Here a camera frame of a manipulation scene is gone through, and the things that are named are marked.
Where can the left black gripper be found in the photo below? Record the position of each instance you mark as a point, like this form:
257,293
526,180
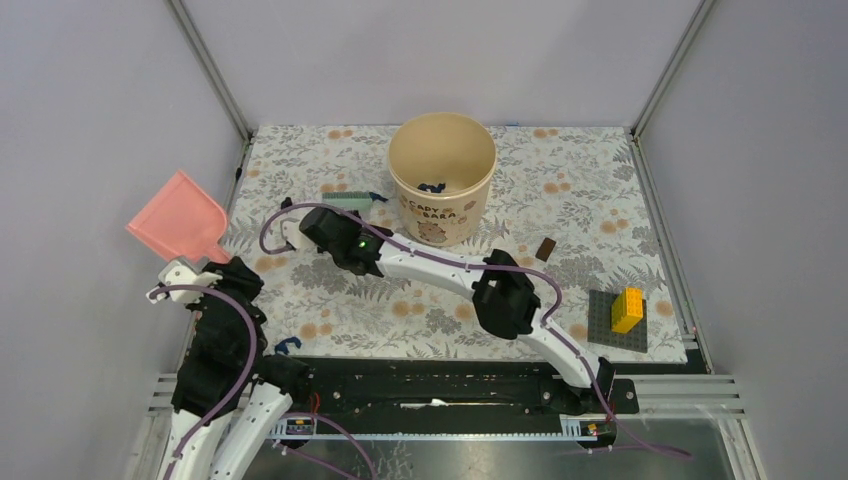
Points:
237,271

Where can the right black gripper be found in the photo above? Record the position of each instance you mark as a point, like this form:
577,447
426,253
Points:
354,222

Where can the green hand brush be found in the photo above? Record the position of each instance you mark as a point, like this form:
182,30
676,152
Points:
359,201

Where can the small blue paper scrap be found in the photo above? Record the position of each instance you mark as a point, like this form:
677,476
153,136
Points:
377,197

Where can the pink plastic dustpan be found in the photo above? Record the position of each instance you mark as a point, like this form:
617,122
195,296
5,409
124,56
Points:
182,220

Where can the dark blue paper scrap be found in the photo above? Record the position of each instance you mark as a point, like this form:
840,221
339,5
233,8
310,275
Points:
432,188

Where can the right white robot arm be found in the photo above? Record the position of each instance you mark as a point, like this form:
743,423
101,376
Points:
502,293

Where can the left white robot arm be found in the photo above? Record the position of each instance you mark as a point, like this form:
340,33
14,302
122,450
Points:
229,393

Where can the beige plastic bucket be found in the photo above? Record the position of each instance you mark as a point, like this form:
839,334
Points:
435,148

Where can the brown wooden block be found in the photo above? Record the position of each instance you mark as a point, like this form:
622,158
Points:
545,249

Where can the grey lego baseplate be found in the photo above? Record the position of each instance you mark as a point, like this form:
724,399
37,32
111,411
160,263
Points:
600,330

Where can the yellow lego brick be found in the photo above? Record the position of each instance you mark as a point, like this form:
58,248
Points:
627,310

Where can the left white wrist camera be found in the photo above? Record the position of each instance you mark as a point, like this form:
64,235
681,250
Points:
177,272

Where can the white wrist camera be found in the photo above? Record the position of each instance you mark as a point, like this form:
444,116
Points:
177,272
290,231

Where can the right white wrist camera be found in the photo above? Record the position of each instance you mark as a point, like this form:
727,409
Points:
290,231

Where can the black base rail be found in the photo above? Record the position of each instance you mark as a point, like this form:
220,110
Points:
450,397

